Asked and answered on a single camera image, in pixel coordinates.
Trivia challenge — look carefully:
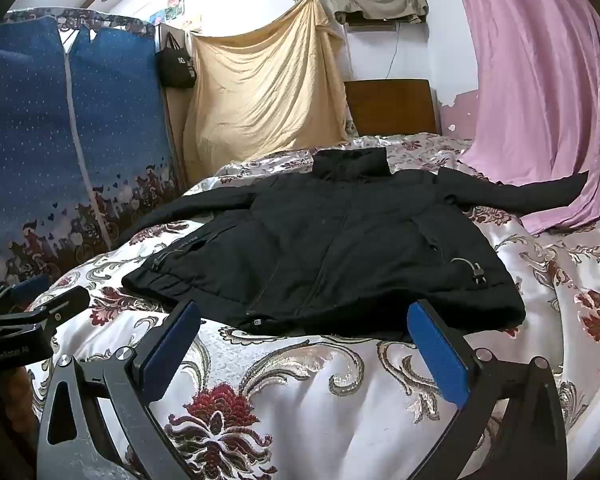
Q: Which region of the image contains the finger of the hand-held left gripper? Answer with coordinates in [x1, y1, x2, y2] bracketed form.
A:
[26, 286, 91, 335]
[0, 274, 52, 313]

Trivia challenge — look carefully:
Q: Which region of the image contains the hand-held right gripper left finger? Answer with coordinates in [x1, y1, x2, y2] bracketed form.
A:
[36, 300, 203, 480]

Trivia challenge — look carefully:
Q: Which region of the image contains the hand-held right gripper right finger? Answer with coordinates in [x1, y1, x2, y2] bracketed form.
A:
[406, 299, 568, 480]

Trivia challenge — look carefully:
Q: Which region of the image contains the black jacket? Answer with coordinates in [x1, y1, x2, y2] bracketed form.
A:
[111, 148, 590, 343]

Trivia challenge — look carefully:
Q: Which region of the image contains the floral satin bedspread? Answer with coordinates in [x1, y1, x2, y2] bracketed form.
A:
[25, 132, 600, 480]

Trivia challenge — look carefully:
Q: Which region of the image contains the brown wooden board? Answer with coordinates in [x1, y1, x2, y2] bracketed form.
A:
[157, 22, 193, 188]

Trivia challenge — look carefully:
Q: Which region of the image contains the brown wooden headboard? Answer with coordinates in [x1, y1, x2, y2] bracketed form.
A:
[343, 78, 440, 137]

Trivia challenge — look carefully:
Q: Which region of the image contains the black tote bag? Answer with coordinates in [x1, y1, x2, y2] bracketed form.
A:
[156, 32, 197, 90]

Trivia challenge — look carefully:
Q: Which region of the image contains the yellow hanging sheet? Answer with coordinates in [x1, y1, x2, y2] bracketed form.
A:
[182, 0, 352, 187]

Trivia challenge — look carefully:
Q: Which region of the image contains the pink curtain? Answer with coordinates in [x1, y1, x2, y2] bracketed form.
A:
[445, 0, 600, 237]

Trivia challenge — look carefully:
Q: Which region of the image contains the olive green cloth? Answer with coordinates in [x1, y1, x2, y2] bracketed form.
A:
[328, 0, 429, 26]

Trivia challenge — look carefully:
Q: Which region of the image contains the thin wall cable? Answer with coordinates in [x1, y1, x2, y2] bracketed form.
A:
[381, 25, 402, 81]

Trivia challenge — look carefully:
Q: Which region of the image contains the colourful wall poster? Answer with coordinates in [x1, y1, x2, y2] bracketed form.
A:
[150, 0, 187, 26]

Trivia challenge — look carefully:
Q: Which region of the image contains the wooden wall shelf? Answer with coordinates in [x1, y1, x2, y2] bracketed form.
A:
[345, 18, 399, 32]

